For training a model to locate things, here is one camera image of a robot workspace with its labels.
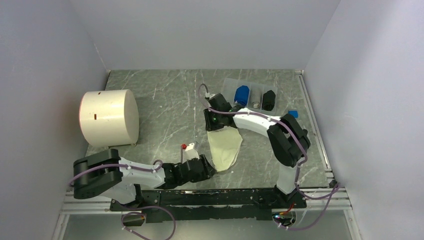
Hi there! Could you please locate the cream yellow underwear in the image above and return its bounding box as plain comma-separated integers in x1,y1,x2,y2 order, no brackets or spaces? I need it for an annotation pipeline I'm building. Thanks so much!
207,126,243,172

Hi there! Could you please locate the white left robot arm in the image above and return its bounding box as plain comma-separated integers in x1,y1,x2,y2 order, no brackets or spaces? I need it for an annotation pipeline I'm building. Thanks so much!
69,148,217,210

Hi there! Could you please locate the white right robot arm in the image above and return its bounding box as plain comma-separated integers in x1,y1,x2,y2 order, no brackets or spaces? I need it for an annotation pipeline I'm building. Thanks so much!
203,93,311,208

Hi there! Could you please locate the grey rolled underwear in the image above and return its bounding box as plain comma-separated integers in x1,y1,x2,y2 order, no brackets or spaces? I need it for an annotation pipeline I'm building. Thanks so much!
249,88,263,109

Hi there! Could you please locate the black striped rolled underwear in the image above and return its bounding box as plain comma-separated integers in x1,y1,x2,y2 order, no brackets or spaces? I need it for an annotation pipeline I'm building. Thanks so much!
261,90,276,111

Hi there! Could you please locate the clear plastic divided tray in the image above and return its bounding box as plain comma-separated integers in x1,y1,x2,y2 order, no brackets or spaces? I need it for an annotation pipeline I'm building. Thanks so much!
221,78,279,116

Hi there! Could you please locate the small blue block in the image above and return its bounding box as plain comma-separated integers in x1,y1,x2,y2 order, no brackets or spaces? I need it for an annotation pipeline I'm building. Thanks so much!
287,110,299,119

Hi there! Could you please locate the cream cylindrical container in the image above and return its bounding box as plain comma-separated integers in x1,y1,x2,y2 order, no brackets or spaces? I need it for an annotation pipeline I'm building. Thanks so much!
78,89,140,148

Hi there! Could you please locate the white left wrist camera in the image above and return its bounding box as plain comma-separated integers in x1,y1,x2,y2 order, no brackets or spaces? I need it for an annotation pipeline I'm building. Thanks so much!
180,141,200,163

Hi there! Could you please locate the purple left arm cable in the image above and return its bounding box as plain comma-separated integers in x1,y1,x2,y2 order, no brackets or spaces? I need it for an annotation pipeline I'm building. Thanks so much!
68,159,177,240

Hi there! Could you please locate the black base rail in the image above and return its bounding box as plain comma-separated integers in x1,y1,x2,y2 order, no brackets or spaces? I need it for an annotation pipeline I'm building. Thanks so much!
109,187,307,223

